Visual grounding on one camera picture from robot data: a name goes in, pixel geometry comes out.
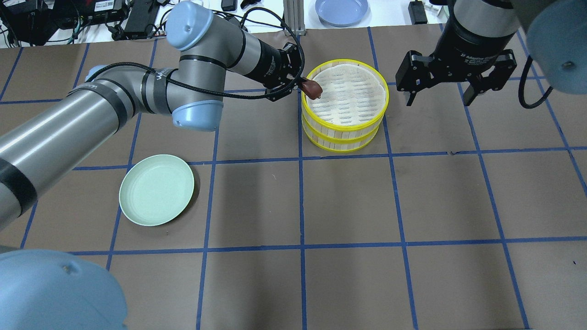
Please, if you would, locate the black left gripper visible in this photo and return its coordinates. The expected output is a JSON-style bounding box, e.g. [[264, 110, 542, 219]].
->
[[259, 42, 312, 102]]

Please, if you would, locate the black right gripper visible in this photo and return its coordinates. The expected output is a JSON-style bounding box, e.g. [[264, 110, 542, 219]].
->
[[395, 18, 517, 106]]

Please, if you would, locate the brown bun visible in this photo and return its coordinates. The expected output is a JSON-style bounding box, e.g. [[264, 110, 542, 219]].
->
[[303, 81, 323, 100]]

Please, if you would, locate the yellow steamer basket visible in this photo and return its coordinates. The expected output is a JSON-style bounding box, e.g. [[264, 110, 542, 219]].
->
[[302, 59, 390, 137], [302, 115, 382, 153]]

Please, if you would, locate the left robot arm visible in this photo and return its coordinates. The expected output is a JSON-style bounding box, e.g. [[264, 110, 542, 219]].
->
[[0, 1, 321, 330]]

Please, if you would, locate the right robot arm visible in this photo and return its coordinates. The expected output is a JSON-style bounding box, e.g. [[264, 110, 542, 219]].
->
[[395, 0, 587, 109]]

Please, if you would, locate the black power adapter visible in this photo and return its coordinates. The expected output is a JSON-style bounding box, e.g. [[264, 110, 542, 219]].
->
[[408, 0, 428, 25]]

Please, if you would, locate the blue plate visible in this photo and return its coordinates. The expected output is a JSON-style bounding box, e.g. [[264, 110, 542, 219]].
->
[[314, 0, 370, 27]]

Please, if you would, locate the light green plate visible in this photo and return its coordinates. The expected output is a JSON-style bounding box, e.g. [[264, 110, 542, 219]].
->
[[119, 154, 195, 227]]

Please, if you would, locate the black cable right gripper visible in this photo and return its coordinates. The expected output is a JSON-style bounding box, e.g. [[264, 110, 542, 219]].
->
[[518, 55, 555, 110]]

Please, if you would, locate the aluminium frame post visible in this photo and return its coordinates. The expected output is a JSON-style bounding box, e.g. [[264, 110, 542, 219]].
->
[[283, 0, 306, 36]]

